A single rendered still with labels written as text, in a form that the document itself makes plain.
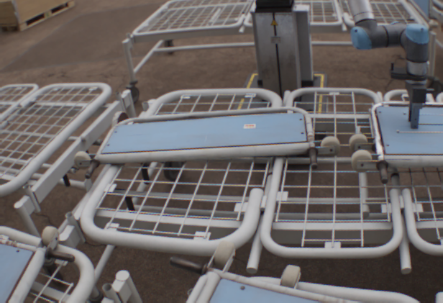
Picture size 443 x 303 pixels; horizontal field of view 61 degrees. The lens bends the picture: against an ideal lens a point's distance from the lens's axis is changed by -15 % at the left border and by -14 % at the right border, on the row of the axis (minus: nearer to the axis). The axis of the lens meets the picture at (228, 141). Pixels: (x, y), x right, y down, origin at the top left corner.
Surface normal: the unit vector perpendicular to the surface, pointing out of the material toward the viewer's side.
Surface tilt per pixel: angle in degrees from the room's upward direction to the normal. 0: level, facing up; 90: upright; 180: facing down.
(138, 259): 0
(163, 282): 0
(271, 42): 90
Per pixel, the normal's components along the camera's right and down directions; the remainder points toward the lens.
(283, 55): -0.22, 0.55
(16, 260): -0.04, -0.84
